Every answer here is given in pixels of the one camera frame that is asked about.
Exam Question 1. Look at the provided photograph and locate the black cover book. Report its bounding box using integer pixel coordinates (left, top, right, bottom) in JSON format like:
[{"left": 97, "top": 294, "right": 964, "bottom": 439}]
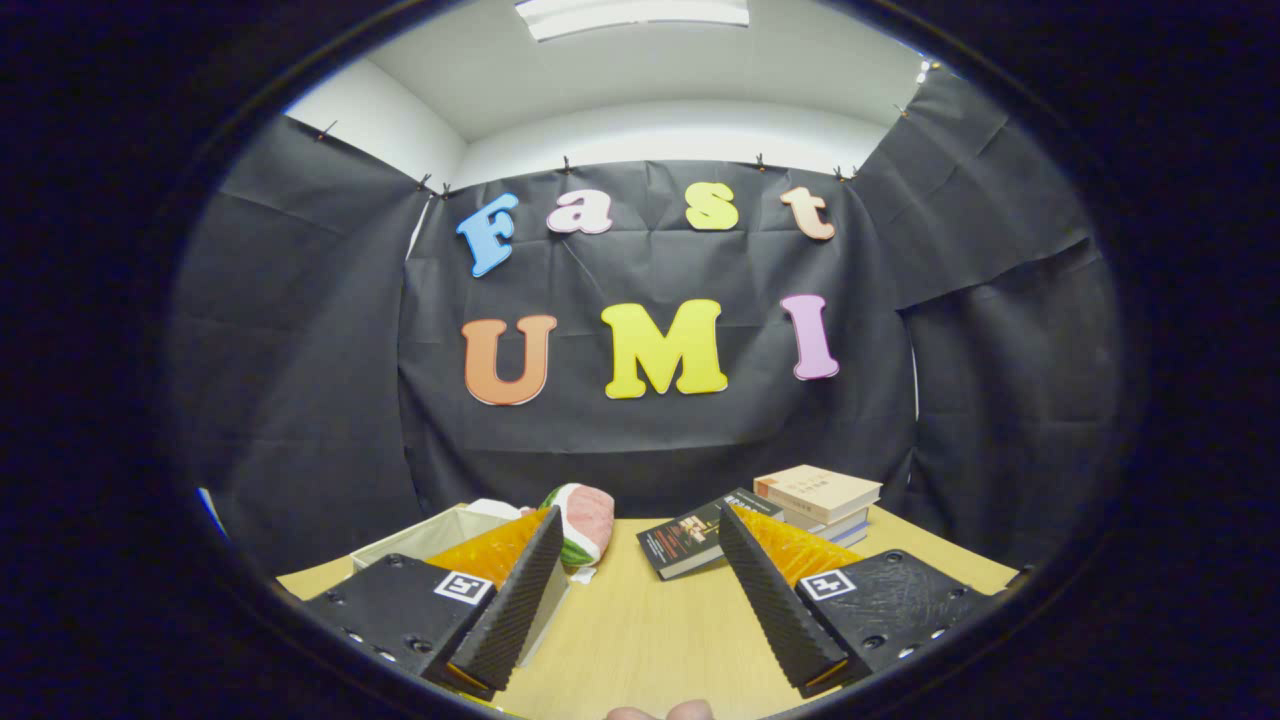
[{"left": 636, "top": 487, "right": 784, "bottom": 581}]

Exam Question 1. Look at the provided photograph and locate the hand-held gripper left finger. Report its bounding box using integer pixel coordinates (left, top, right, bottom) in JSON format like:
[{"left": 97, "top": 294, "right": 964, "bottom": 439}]
[{"left": 300, "top": 506, "right": 567, "bottom": 701}]

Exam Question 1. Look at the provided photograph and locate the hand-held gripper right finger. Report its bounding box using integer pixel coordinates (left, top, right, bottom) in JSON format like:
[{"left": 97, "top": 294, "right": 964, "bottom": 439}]
[{"left": 717, "top": 503, "right": 1013, "bottom": 700}]

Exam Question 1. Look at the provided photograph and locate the watermelon slice plush toy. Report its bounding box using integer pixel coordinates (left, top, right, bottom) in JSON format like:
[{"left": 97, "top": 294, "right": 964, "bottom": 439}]
[{"left": 540, "top": 483, "right": 616, "bottom": 569}]

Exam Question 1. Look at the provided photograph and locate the white grey book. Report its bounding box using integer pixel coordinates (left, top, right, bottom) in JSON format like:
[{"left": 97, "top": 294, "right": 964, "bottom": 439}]
[{"left": 785, "top": 508, "right": 869, "bottom": 539}]

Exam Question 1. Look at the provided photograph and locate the beige cover book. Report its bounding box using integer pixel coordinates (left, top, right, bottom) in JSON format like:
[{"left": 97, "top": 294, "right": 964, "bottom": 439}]
[{"left": 753, "top": 465, "right": 883, "bottom": 526}]

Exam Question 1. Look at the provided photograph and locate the grey fabric storage box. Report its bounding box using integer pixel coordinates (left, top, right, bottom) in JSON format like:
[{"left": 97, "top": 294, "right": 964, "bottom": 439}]
[{"left": 350, "top": 505, "right": 573, "bottom": 669}]

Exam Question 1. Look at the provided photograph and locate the ceiling light panel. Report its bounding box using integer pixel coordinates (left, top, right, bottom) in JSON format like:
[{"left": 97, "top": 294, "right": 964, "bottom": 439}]
[{"left": 515, "top": 0, "right": 751, "bottom": 43}]

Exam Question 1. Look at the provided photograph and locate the black backdrop cloth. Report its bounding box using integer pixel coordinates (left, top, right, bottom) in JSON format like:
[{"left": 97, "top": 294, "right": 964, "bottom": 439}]
[{"left": 170, "top": 68, "right": 1126, "bottom": 581}]

